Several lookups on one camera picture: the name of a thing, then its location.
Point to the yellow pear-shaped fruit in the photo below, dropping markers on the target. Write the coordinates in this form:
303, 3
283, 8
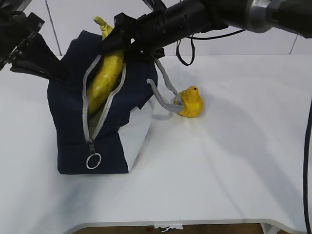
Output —
193, 102

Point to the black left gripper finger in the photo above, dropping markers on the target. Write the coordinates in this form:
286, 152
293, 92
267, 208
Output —
27, 67
38, 52

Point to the navy blue lunch bag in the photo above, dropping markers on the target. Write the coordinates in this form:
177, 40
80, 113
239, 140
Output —
109, 141

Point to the yellow banana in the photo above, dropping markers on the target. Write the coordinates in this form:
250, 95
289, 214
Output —
105, 79

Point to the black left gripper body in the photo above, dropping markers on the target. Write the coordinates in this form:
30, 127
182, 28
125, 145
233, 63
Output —
15, 28

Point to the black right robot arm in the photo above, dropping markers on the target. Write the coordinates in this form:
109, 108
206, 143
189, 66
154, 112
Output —
189, 17

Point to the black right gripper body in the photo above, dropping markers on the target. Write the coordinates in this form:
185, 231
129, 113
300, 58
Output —
145, 30

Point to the white paper scrap under table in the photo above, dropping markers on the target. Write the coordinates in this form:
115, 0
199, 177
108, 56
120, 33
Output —
166, 227

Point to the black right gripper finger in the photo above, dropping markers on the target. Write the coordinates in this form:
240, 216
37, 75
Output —
118, 39

